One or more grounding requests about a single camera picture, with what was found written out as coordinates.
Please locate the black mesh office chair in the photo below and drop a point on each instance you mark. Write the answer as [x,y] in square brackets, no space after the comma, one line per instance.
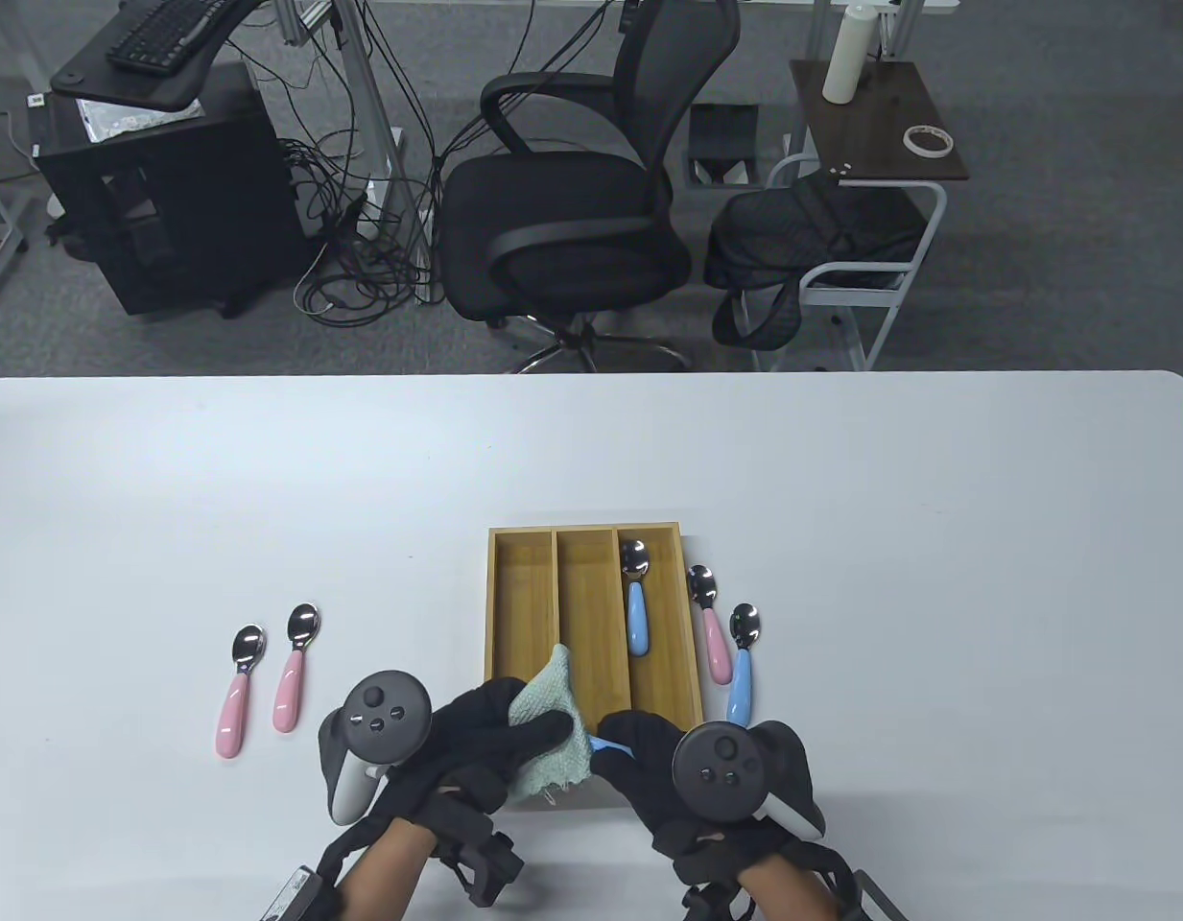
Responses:
[553,230]

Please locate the bamboo cutlery tray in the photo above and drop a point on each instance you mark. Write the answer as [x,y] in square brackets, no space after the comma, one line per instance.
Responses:
[524,614]

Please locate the green fish scale cleaning cloth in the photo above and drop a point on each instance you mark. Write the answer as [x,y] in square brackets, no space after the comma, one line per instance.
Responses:
[553,777]

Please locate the black floor box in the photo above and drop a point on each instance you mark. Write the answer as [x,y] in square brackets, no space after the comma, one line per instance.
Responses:
[723,129]

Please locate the white tape roll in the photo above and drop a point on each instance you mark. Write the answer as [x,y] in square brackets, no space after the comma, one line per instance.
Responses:
[929,151]

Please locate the person's right forearm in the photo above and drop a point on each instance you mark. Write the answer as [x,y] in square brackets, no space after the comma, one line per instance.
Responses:
[792,892]

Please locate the black keyboard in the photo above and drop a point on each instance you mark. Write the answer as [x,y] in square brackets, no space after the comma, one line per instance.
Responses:
[164,34]

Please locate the white metal frame leg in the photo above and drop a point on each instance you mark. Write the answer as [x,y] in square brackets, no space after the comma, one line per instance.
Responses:
[15,240]

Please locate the white cylinder bottle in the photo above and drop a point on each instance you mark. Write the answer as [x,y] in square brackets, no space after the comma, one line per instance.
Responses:
[845,58]

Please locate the silver foil bag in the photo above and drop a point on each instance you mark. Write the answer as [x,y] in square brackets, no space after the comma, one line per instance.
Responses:
[121,122]

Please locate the black grey hand controller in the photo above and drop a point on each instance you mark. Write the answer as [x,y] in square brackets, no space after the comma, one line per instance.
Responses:
[716,767]
[385,715]

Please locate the person's right hand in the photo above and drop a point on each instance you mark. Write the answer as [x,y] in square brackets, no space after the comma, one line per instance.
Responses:
[649,767]

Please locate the person's left forearm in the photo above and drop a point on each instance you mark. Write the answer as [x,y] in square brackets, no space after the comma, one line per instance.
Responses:
[385,873]

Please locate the black keyboard shelf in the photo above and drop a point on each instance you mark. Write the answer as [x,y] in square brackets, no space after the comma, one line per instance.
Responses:
[140,88]

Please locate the black backpack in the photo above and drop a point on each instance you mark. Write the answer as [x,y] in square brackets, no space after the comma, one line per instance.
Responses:
[802,230]

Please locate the brown side table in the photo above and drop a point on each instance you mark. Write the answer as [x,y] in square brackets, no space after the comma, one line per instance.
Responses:
[879,106]

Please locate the aluminium desk leg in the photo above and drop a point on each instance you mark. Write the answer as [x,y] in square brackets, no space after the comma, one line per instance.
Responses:
[361,106]

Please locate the black cabinet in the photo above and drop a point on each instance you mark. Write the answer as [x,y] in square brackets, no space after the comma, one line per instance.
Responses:
[198,211]

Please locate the aluminium profile piece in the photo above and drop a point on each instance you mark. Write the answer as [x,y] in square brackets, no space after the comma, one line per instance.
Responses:
[308,17]

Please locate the person's left hand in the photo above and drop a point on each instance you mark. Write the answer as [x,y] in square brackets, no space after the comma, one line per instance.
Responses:
[476,743]

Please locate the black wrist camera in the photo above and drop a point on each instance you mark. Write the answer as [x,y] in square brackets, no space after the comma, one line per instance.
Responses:
[711,907]
[485,863]

